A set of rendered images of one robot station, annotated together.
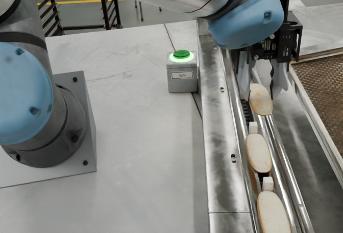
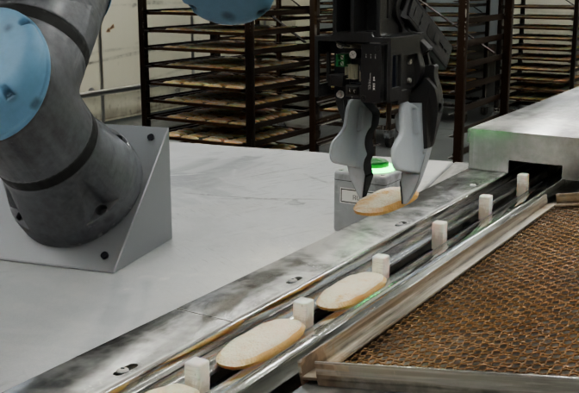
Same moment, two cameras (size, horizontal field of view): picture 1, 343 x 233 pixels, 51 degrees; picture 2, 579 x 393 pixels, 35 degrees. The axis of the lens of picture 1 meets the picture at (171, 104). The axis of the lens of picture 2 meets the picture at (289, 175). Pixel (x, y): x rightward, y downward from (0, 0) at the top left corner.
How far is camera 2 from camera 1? 52 cm
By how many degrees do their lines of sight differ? 32
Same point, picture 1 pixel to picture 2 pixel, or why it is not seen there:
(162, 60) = not seen: hidden behind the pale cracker
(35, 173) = (34, 251)
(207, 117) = (325, 241)
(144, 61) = not seen: hidden behind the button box
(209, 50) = (457, 185)
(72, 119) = (100, 171)
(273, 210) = (269, 330)
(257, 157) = (334, 289)
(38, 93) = (20, 71)
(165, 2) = not seen: outside the picture
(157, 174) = (190, 295)
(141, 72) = (324, 203)
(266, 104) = (379, 202)
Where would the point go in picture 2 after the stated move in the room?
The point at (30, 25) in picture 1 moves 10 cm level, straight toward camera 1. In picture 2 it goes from (67, 8) to (28, 12)
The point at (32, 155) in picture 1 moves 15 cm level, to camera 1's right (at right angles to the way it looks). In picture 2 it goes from (27, 204) to (144, 221)
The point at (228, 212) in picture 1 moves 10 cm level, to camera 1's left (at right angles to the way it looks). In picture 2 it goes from (202, 315) to (102, 295)
